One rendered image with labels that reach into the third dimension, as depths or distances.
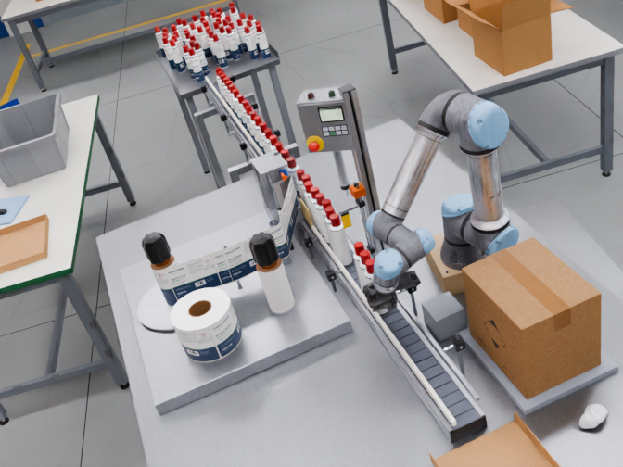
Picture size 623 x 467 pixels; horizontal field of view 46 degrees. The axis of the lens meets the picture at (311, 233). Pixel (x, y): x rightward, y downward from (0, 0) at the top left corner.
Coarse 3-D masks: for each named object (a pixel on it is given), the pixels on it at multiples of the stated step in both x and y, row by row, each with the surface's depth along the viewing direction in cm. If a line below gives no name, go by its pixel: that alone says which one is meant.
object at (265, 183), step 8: (256, 176) 285; (264, 176) 281; (272, 176) 282; (264, 184) 282; (272, 184) 279; (264, 192) 284; (272, 192) 281; (264, 200) 289; (272, 200) 287; (272, 208) 289; (272, 216) 286
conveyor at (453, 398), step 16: (352, 256) 265; (352, 272) 258; (352, 288) 251; (384, 320) 235; (400, 320) 233; (400, 336) 228; (416, 336) 226; (416, 352) 221; (432, 368) 214; (432, 384) 210; (448, 384) 208; (448, 400) 204; (464, 400) 203; (464, 416) 198; (480, 416) 197
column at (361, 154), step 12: (348, 84) 235; (348, 96) 232; (348, 108) 234; (360, 120) 238; (360, 132) 240; (360, 144) 243; (360, 156) 245; (360, 168) 247; (372, 168) 249; (360, 180) 253; (372, 180) 251; (372, 192) 254; (372, 204) 256; (372, 240) 269
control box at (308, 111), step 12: (300, 96) 241; (324, 96) 237; (300, 108) 238; (312, 108) 237; (300, 120) 242; (312, 120) 240; (348, 120) 237; (312, 132) 242; (324, 144) 244; (336, 144) 243; (348, 144) 242
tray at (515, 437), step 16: (496, 432) 198; (512, 432) 196; (528, 432) 192; (464, 448) 196; (480, 448) 195; (496, 448) 193; (512, 448) 192; (528, 448) 191; (544, 448) 186; (448, 464) 193; (464, 464) 192; (480, 464) 191; (496, 464) 190; (512, 464) 189; (528, 464) 188; (544, 464) 187
